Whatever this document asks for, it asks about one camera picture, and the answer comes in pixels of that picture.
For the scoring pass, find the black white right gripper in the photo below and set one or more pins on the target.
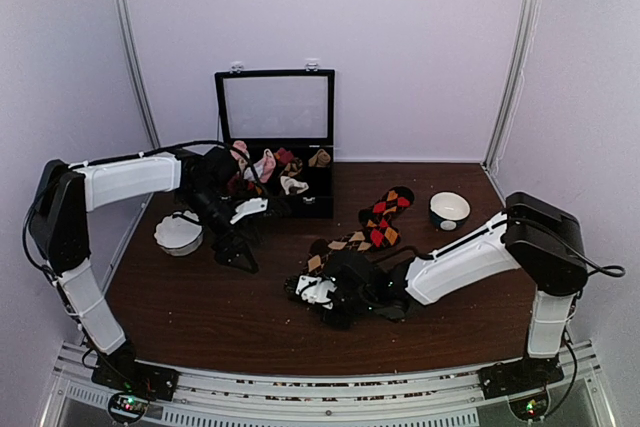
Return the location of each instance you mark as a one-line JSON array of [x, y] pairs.
[[340, 322]]

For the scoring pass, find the black box with glass lid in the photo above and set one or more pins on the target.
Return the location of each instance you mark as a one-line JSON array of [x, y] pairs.
[[290, 108]]

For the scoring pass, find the brown patterned rolled sock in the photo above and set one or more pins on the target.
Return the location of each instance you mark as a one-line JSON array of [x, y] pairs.
[[293, 168]]

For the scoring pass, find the tan rolled sock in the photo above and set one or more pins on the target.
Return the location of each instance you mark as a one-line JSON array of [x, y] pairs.
[[321, 159]]

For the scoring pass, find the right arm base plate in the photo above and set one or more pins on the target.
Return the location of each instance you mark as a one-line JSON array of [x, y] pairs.
[[513, 377]]

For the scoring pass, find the pink rolled sock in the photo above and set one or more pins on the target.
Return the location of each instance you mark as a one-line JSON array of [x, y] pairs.
[[240, 149]]

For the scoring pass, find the dark red rolled sock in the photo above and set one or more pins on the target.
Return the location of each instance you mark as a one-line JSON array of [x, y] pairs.
[[283, 156]]

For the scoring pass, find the aluminium frame post left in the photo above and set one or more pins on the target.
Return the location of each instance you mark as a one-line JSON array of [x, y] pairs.
[[135, 71]]

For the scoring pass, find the aluminium frame post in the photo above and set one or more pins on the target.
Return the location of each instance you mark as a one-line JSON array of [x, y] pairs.
[[135, 71], [509, 98]]

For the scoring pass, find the red orange argyle sock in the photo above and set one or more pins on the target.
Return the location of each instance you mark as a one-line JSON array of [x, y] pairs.
[[377, 219]]

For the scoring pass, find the white bowl dark outside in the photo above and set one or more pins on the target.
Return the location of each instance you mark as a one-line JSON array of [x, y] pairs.
[[448, 211]]

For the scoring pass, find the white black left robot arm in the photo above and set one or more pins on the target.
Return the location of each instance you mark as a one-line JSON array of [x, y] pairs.
[[59, 225]]

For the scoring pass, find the beige brown argyle sock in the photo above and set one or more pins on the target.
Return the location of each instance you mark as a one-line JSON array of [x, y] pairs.
[[322, 250]]

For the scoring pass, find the white pink sock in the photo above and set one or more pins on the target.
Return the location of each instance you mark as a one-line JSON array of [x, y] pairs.
[[261, 170]]

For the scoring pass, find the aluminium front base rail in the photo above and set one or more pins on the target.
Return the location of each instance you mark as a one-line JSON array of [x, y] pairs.
[[444, 397]]

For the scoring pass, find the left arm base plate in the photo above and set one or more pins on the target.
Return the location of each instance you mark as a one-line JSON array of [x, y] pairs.
[[122, 371]]

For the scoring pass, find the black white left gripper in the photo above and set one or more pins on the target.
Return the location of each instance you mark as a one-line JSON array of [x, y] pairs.
[[224, 253]]

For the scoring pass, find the red brown sock in box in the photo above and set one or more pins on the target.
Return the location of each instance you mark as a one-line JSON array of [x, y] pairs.
[[237, 186]]

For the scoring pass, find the white sock in box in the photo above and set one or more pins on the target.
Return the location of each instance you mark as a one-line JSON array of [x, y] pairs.
[[291, 186]]

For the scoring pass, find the white fluted bowl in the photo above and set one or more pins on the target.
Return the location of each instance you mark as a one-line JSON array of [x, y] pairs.
[[179, 234]]

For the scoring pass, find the aluminium frame post right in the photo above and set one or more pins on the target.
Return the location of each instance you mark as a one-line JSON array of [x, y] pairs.
[[509, 98]]

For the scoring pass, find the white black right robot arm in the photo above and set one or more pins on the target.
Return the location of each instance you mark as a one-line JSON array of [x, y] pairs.
[[527, 234]]

